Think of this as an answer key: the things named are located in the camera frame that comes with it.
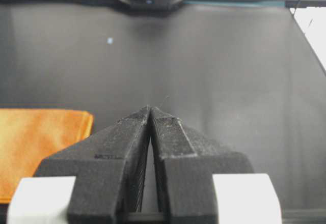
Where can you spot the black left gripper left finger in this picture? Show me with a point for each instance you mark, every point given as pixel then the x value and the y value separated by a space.
pixel 109 167

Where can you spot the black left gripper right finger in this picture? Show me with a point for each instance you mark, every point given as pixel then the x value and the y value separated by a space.
pixel 185 161

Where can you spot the orange folded cloth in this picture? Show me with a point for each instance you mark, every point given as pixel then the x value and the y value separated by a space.
pixel 29 135

